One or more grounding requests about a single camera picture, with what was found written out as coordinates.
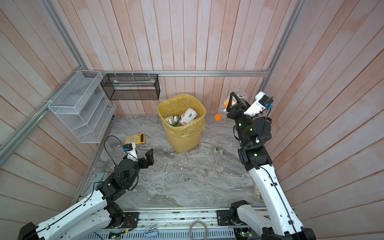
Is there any black wire mesh basket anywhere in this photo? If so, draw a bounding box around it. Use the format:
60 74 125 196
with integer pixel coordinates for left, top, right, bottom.
101 73 161 101

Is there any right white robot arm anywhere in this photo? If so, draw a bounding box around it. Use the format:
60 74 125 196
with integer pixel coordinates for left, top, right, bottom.
226 92 316 240

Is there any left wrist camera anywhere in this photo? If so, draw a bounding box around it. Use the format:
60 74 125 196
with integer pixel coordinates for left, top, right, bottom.
123 143 139 162

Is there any purple book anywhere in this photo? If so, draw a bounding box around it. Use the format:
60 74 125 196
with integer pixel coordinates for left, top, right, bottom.
253 182 263 201

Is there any square bottle white label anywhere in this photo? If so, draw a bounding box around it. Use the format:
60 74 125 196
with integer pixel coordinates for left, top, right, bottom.
165 116 178 127

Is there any clear bottle green ring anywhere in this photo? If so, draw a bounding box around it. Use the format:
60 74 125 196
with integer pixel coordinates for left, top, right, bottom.
199 142 223 155

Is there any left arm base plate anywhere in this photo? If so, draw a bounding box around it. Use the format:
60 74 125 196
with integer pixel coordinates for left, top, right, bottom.
106 212 140 229

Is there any clear bottle white label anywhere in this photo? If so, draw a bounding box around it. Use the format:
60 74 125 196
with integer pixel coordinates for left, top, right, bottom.
178 108 197 127

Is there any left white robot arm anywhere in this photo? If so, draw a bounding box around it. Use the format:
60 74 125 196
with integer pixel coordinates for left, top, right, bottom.
18 149 154 240

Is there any orange label clear bottle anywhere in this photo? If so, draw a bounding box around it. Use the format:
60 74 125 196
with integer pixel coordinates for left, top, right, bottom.
215 88 248 122

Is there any white wire mesh shelf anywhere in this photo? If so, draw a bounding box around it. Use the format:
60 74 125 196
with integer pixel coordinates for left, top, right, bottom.
49 71 116 144

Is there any yellow plastic waste bin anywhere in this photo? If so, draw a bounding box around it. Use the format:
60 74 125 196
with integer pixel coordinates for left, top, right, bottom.
158 94 206 153

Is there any grey coiled cable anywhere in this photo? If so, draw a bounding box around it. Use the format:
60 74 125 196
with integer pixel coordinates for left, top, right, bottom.
188 220 209 240

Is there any yellow calculator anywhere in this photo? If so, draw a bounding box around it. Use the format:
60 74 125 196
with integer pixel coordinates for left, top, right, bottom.
125 133 145 145

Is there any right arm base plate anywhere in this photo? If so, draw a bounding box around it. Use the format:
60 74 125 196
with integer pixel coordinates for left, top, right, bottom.
216 209 243 226

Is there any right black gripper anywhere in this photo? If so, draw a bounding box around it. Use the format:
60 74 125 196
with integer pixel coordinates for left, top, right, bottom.
228 95 256 150

